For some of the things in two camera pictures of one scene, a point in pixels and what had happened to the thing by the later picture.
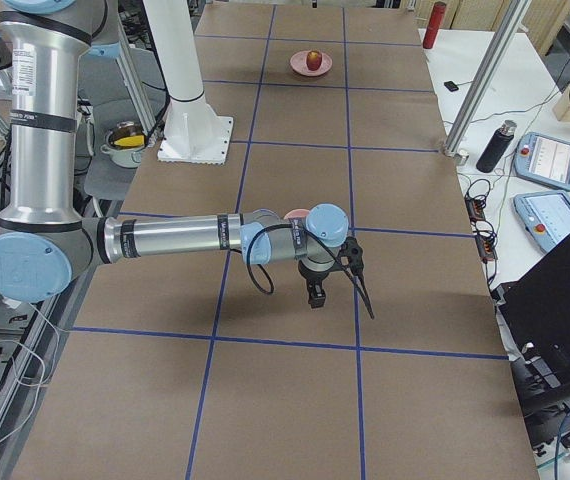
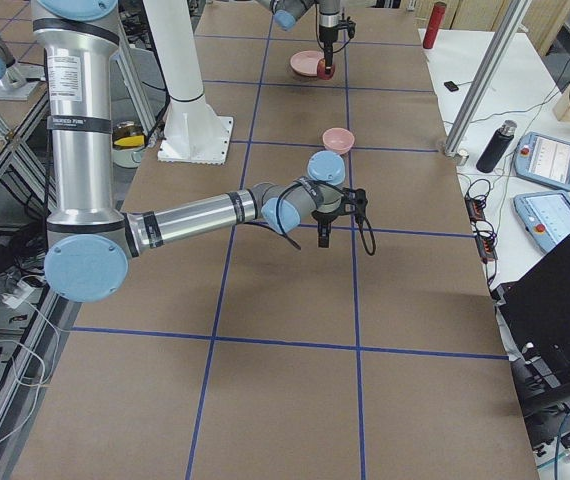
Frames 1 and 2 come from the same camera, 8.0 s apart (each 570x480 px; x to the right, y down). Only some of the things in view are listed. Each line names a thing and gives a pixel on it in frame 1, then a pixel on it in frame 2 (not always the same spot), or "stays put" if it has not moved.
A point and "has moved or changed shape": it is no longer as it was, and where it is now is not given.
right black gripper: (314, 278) -> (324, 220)
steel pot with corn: (125, 144) stays put
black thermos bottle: (496, 147) stays put
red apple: (313, 60) -> (321, 70)
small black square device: (451, 86) stays put
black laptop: (556, 314) stays put
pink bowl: (296, 213) has moved or changed shape
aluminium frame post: (486, 76) stays put
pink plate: (298, 63) stays put
